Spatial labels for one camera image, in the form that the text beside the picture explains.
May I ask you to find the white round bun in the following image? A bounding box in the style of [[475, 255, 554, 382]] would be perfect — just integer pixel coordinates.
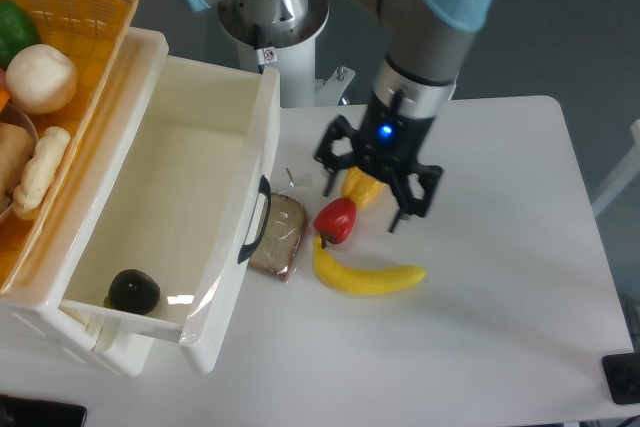
[[6, 44, 78, 115]]

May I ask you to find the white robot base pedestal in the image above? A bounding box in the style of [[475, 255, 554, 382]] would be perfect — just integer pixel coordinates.
[[217, 0, 355, 108]]

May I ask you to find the black device right corner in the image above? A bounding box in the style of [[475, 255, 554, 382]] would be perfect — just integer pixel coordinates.
[[601, 353, 639, 405]]

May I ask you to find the yellow woven basket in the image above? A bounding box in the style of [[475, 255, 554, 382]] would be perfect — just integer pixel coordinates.
[[1, 0, 139, 286]]

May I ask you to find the yellow bell pepper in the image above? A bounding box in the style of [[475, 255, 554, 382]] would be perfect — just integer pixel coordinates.
[[341, 167, 385, 208]]

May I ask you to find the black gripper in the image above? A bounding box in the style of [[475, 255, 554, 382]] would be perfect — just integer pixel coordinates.
[[313, 96, 445, 234]]

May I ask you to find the black device bottom left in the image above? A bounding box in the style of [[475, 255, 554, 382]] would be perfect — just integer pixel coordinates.
[[1, 395, 87, 427]]

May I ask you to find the yellow banana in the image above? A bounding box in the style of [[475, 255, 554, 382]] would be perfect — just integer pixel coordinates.
[[312, 236, 427, 296]]

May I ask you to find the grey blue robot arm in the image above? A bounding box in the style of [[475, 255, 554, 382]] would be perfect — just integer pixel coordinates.
[[184, 0, 493, 218]]

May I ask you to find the green bell pepper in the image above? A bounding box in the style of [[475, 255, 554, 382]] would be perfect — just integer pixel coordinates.
[[1, 0, 41, 70]]

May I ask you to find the white plastic drawer cabinet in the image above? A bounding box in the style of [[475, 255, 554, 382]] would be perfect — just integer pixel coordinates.
[[1, 28, 169, 376]]

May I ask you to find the white open upper drawer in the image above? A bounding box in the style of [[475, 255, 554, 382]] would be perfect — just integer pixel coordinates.
[[62, 57, 280, 373]]

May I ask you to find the red bell pepper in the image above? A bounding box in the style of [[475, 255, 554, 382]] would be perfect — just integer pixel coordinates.
[[313, 197, 357, 248]]

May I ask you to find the tan bread roll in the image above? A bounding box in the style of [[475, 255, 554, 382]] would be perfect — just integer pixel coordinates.
[[1, 123, 35, 197]]

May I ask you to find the black drawer handle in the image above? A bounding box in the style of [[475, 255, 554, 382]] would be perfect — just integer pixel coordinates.
[[238, 175, 272, 264]]

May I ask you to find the wrapped brown bread slice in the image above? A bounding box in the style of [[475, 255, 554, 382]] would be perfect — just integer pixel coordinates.
[[248, 166, 311, 283]]

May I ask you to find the beige croissant pastry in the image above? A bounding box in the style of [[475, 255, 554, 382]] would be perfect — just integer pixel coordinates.
[[13, 126, 71, 220]]

